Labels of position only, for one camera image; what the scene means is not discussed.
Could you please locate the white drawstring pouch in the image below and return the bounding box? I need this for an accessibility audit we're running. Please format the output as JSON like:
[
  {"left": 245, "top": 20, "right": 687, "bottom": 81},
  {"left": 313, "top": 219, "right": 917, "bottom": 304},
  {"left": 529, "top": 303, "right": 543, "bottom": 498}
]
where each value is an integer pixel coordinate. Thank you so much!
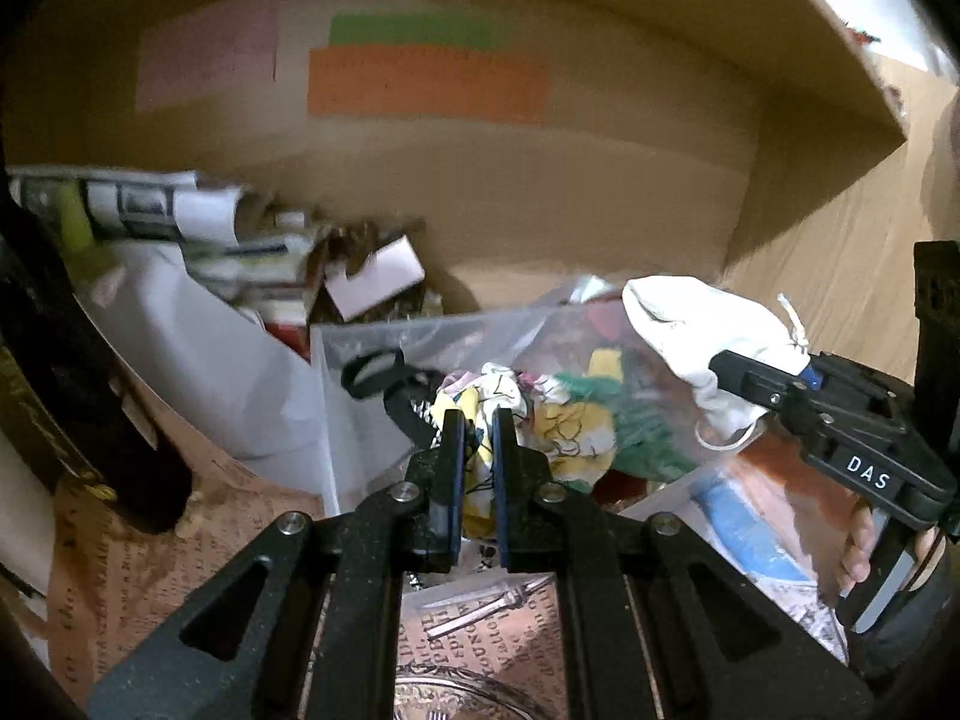
[{"left": 622, "top": 275, "right": 811, "bottom": 452}]

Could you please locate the small white card box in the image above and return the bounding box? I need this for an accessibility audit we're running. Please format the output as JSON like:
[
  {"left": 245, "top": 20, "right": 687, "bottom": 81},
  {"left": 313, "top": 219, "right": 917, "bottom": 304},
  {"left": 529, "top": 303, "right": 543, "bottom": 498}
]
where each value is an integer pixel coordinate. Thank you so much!
[{"left": 324, "top": 236, "right": 425, "bottom": 322}]

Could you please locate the green paper note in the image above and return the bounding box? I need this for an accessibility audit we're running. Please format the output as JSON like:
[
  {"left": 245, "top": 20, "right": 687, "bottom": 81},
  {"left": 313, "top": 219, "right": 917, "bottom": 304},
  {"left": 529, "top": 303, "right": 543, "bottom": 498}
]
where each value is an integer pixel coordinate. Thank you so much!
[{"left": 327, "top": 11, "right": 506, "bottom": 50}]

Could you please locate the person's right hand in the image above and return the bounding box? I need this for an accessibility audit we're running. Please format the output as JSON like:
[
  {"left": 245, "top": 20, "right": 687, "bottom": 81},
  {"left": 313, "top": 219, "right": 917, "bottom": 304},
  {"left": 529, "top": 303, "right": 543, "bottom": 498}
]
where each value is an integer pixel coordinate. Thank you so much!
[{"left": 833, "top": 500, "right": 939, "bottom": 593}]

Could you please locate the cream plastic jug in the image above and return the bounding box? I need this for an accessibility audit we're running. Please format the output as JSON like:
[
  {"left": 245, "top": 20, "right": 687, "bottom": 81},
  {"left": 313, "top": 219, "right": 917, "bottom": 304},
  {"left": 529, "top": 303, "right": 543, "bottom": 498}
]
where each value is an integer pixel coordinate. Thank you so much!
[{"left": 0, "top": 436, "right": 55, "bottom": 595}]

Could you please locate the black strap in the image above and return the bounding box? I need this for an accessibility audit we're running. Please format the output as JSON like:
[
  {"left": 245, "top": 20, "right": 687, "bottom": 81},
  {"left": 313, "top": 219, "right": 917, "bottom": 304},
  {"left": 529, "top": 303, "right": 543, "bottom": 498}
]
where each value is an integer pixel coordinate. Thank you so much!
[{"left": 340, "top": 347, "right": 452, "bottom": 452}]

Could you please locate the pink paper note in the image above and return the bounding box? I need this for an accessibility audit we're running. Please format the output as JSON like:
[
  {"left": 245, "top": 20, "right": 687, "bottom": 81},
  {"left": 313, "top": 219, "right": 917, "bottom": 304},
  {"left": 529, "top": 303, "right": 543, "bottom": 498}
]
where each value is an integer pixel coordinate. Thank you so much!
[{"left": 135, "top": 0, "right": 280, "bottom": 112}]

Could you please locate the colourful patterned cloth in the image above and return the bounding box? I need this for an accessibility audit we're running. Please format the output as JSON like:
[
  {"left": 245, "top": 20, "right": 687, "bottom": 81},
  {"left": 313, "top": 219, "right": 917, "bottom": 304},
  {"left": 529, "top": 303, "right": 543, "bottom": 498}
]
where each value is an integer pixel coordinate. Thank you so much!
[{"left": 428, "top": 362, "right": 613, "bottom": 541}]

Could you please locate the orange paper note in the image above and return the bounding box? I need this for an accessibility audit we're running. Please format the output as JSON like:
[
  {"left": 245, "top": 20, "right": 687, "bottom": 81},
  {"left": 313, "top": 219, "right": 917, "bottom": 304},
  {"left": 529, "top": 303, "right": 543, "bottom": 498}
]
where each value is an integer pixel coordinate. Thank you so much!
[{"left": 306, "top": 44, "right": 550, "bottom": 125}]

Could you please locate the metal pen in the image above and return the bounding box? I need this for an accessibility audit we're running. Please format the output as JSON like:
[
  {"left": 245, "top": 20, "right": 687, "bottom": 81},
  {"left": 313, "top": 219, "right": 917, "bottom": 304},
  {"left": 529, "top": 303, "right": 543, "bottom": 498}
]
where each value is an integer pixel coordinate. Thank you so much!
[{"left": 425, "top": 575, "right": 555, "bottom": 640}]

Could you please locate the green and yellow sock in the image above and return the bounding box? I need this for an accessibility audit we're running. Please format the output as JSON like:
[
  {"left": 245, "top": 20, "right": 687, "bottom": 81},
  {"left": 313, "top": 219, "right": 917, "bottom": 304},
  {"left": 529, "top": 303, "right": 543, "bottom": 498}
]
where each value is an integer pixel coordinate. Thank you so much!
[{"left": 556, "top": 348, "right": 697, "bottom": 483}]

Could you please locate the clear plastic storage box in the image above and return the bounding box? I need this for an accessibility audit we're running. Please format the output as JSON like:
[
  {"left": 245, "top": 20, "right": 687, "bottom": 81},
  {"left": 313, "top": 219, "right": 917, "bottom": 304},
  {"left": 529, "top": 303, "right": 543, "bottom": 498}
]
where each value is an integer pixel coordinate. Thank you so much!
[{"left": 311, "top": 299, "right": 761, "bottom": 538}]

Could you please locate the dark wine bottle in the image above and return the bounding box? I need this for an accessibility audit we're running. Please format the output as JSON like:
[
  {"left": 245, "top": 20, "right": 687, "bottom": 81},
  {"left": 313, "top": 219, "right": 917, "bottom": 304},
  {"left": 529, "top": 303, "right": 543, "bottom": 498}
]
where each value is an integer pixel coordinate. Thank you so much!
[{"left": 2, "top": 190, "right": 192, "bottom": 533}]

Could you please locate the rolled newspaper stack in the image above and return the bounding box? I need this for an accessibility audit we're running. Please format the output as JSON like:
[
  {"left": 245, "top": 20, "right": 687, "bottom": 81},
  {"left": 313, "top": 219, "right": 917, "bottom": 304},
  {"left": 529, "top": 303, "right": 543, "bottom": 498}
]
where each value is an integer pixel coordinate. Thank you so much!
[{"left": 8, "top": 166, "right": 319, "bottom": 301}]

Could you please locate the white plastic bag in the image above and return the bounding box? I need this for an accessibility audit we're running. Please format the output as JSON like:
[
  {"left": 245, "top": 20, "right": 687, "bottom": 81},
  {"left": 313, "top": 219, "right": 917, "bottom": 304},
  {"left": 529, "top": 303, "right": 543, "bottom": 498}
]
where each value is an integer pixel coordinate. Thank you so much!
[{"left": 75, "top": 241, "right": 331, "bottom": 494}]

